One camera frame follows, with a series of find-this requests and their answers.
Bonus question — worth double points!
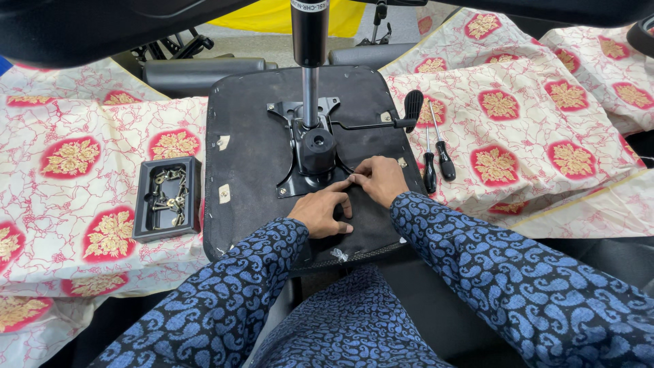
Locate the person's right hand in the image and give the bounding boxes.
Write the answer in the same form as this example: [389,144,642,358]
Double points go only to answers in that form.
[349,156,411,209]

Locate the person's left hand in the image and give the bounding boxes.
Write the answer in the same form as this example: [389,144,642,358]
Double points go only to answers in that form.
[287,177,355,240]

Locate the black metal tilt mechanism plate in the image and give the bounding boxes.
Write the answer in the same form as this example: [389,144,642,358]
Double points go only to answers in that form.
[267,96,359,199]

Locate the black upturned chair seat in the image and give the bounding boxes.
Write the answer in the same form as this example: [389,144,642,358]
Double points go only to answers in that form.
[203,65,428,273]

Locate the person's blue patterned clothing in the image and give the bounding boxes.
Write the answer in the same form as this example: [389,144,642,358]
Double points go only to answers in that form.
[249,265,456,368]

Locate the black chair armrest pad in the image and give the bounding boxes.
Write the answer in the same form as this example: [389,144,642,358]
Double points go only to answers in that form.
[142,57,280,99]
[327,42,418,71]

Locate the cream red floral cloth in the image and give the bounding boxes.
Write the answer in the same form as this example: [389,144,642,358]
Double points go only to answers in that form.
[379,7,654,240]
[0,57,211,368]

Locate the pile of screws and washers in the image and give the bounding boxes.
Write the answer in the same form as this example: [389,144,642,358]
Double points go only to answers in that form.
[151,166,190,229]

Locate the black plastic tray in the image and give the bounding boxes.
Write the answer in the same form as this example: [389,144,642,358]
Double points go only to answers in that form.
[132,156,203,243]

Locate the black stand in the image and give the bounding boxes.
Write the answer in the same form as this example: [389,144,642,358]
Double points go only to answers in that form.
[357,0,393,47]

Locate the black gas lift cylinder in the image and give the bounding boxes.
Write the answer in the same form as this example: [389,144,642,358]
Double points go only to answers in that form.
[290,0,331,129]

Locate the yellow sheet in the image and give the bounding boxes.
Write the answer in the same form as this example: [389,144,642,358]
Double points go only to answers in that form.
[206,0,368,39]

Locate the black chair caster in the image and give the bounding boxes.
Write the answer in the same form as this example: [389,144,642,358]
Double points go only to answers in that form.
[626,15,654,58]

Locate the black chair star base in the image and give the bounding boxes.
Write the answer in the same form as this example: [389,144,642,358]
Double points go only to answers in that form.
[0,0,654,70]

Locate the small black handled screwdriver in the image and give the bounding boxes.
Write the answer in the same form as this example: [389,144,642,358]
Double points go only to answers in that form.
[422,125,438,194]

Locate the long black handled screwdriver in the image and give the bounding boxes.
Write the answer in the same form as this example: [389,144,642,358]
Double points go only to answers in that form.
[427,101,457,182]

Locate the black lever with paddle handle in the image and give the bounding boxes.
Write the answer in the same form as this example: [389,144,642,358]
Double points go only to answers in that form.
[331,89,425,135]

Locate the black metal frame parts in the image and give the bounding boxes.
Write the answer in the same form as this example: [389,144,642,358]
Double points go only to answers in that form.
[130,28,216,63]

